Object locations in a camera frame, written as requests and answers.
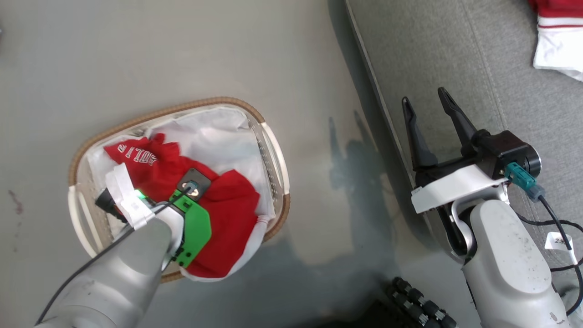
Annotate red and white garment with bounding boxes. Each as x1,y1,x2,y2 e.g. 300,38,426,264
528,0,583,82

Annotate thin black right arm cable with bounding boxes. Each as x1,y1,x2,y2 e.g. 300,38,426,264
515,183,583,315

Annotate black roller wheel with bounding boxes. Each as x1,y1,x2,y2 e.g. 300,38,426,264
385,277,457,328

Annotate white basket liner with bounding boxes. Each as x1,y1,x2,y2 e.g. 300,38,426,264
87,106,276,283

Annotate teal cable connector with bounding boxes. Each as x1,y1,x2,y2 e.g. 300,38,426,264
505,162,537,190

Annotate white cable label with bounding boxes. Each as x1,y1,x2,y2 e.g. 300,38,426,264
545,231,578,265

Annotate red printed garment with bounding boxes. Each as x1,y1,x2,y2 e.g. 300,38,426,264
104,133,261,278

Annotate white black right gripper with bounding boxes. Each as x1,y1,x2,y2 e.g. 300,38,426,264
402,87,508,215

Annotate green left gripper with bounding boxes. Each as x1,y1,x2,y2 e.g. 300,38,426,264
169,190,213,269

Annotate wicker rim laundry basket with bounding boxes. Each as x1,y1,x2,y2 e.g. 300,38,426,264
67,97,291,284

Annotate grey fabric sofa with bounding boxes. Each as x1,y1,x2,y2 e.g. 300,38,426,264
344,0,583,328

